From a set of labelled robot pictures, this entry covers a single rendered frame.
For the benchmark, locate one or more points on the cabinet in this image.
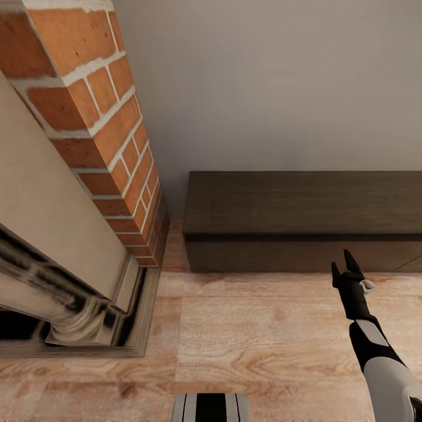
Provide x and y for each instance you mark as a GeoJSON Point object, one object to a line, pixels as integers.
{"type": "Point", "coordinates": [302, 221]}

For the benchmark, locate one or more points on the robot trunk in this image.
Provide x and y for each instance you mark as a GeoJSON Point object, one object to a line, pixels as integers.
{"type": "Point", "coordinates": [211, 407]}

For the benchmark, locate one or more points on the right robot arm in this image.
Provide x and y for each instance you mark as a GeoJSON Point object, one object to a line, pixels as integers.
{"type": "Point", "coordinates": [395, 392]}

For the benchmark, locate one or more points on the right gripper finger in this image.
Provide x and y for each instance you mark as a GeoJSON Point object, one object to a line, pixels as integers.
{"type": "Point", "coordinates": [352, 265]}
{"type": "Point", "coordinates": [335, 270]}

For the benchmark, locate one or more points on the wood fireplace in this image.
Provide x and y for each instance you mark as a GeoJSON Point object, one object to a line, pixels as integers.
{"type": "Point", "coordinates": [68, 286]}

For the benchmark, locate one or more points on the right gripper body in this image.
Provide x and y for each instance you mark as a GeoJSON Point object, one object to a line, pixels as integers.
{"type": "Point", "coordinates": [349, 287]}

